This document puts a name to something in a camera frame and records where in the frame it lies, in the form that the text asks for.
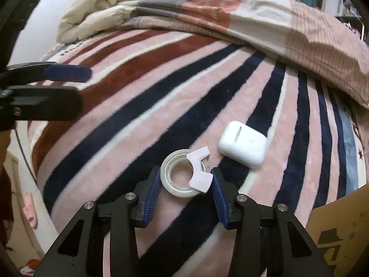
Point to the striped patchwork quilt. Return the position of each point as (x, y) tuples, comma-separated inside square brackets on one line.
[(259, 14)]

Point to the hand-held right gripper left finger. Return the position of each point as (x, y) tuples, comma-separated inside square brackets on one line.
[(151, 196)]

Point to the striped plush blanket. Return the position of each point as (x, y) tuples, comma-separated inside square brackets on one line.
[(144, 106)]

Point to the pink slipper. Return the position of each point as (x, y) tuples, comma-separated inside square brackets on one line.
[(30, 210)]

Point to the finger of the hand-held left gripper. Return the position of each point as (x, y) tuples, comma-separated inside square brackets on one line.
[(67, 73), (49, 104)]

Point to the cream padded jacket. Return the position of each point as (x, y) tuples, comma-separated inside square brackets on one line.
[(92, 11)]

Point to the cluttered bookshelf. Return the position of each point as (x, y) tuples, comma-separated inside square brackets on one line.
[(343, 3)]

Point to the white earbuds case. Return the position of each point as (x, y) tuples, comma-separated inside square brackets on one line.
[(243, 144)]

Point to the pink tape cutter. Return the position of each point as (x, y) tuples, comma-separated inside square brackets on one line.
[(199, 176)]

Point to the clear tape roll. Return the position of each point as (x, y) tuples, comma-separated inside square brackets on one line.
[(170, 179)]

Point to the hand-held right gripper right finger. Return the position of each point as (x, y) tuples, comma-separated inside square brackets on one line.
[(219, 196)]

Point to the brown cardboard box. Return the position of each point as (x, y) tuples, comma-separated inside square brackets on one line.
[(343, 230)]

